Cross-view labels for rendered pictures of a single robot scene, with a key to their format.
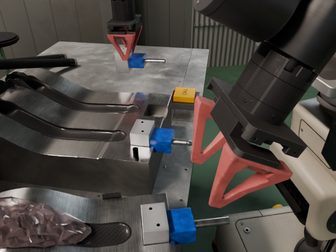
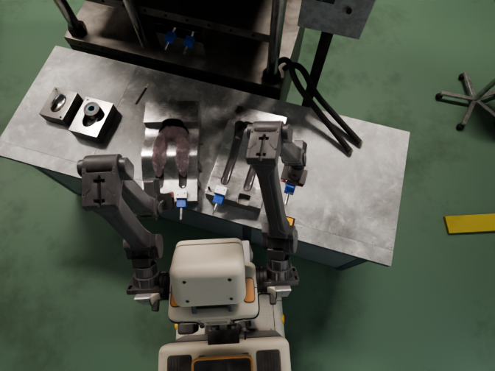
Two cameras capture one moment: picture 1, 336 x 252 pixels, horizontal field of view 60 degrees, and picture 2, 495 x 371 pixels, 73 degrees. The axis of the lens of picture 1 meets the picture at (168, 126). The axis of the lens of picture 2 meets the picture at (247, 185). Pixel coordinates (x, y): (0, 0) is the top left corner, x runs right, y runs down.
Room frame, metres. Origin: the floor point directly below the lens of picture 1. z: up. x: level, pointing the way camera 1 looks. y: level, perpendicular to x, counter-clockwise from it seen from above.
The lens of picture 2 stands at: (0.63, -0.42, 2.31)
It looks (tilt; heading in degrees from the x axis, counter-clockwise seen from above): 70 degrees down; 97
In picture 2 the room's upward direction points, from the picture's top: straight up
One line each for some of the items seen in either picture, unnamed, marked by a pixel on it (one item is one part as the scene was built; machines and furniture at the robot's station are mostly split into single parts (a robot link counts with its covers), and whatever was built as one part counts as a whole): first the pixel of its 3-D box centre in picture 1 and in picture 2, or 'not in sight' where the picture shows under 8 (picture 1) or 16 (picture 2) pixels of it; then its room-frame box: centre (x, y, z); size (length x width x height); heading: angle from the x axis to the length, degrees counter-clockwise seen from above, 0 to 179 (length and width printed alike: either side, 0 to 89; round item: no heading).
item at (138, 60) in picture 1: (141, 60); (289, 191); (0.76, 0.07, 0.93); 0.13 x 0.05 x 0.05; 80
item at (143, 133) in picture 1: (167, 140); (217, 201); (0.45, 0.00, 0.89); 0.13 x 0.05 x 0.05; 80
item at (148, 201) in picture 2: not in sight; (130, 192); (0.26, -0.15, 1.40); 0.11 x 0.06 x 0.43; 10
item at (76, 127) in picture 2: not in sight; (93, 120); (-0.25, 0.37, 0.83); 0.20 x 0.15 x 0.07; 81
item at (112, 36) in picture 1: (125, 41); not in sight; (0.75, 0.11, 0.99); 0.07 x 0.07 x 0.09; 81
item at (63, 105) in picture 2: not in sight; (61, 106); (-0.44, 0.43, 0.83); 0.17 x 0.13 x 0.06; 81
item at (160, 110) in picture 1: (156, 117); (244, 199); (0.56, 0.03, 0.87); 0.05 x 0.05 x 0.04; 81
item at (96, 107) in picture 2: not in sight; (93, 110); (-0.24, 0.39, 0.89); 0.08 x 0.08 x 0.04
